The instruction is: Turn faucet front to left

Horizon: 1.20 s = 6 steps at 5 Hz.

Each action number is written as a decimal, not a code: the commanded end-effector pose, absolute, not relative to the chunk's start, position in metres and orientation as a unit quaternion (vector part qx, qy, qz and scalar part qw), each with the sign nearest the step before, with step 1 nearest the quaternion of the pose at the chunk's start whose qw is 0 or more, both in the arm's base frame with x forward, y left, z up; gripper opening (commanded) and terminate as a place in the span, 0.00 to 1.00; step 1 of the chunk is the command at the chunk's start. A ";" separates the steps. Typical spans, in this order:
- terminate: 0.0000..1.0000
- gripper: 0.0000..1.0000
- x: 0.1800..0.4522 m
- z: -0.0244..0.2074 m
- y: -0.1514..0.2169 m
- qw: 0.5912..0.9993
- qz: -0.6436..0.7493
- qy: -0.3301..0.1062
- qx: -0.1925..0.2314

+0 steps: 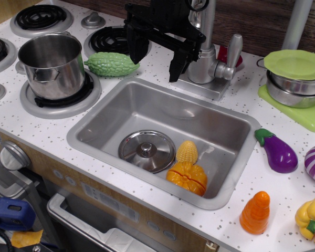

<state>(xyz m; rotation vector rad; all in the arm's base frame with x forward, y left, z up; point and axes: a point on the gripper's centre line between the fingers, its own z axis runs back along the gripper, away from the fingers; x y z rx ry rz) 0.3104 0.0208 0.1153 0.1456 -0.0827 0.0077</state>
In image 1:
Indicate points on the green cutting board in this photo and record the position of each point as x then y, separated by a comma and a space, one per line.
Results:
303, 116

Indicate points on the grey dishwasher door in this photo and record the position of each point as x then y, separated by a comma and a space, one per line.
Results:
89, 229

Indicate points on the stainless steel pot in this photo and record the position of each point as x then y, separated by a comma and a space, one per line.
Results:
53, 65

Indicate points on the red toy item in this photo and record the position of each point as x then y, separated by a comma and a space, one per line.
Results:
222, 56

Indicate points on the stove burner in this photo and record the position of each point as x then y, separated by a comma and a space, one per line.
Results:
64, 108
108, 39
8, 54
39, 20

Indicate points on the back right stove burner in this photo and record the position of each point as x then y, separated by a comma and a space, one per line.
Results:
108, 39

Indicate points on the yellow toy corn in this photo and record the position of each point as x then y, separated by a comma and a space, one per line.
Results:
187, 152

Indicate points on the yellow toy bell pepper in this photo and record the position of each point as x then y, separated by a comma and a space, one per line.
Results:
305, 220

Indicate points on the steel pot lid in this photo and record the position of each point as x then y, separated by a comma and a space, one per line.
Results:
150, 150

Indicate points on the green toy bitter gourd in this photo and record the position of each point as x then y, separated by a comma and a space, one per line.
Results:
110, 64

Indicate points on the grey vertical pole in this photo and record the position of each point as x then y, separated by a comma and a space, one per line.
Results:
297, 22

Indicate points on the green plastic plate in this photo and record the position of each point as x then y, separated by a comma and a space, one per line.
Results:
291, 64

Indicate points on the back left stove burner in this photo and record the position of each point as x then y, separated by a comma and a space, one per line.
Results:
39, 20

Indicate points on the silver oven knob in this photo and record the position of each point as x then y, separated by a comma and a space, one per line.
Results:
12, 157

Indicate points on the front stove burner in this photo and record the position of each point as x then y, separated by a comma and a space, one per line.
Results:
64, 108

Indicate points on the stacked steel bowls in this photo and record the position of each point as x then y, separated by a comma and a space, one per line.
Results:
290, 92

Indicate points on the silver toy faucet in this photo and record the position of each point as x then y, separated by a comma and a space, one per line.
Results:
208, 76

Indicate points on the blue clamp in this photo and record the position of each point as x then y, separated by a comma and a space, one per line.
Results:
16, 215

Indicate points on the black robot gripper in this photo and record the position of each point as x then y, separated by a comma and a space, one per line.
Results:
167, 24

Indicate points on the yellow tape piece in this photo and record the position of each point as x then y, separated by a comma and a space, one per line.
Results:
21, 239

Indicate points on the orange toy pumpkin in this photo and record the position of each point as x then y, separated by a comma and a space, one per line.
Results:
189, 176

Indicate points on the far left stove burner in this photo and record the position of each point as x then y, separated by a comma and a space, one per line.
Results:
8, 54

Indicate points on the orange toy carrot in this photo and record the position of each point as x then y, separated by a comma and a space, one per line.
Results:
255, 215

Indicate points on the purple toy eggplant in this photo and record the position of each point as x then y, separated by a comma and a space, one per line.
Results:
281, 157

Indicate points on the grey sink basin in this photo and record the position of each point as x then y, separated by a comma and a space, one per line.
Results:
139, 126

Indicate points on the grey stove knob back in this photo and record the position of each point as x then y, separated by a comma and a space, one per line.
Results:
93, 21

